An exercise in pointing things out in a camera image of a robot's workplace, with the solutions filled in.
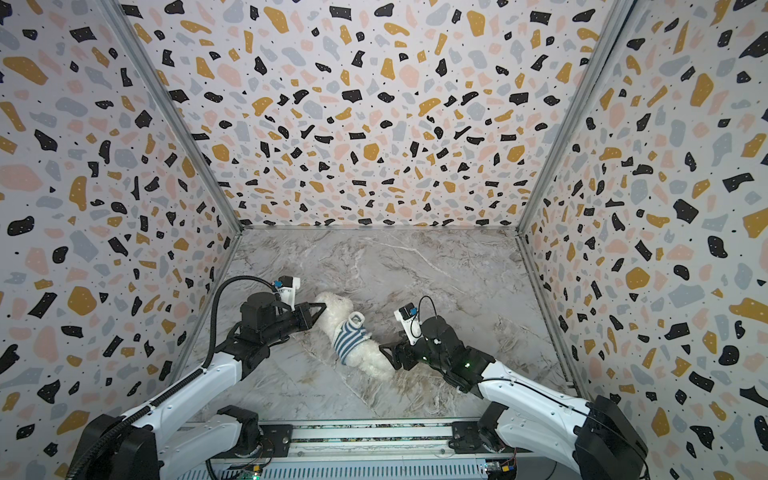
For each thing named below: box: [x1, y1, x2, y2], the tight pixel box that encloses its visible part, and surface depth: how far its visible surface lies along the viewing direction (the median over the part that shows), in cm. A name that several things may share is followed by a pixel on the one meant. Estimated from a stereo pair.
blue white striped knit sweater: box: [334, 311, 373, 365], surface depth 80 cm
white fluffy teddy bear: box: [314, 292, 395, 381], surface depth 83 cm
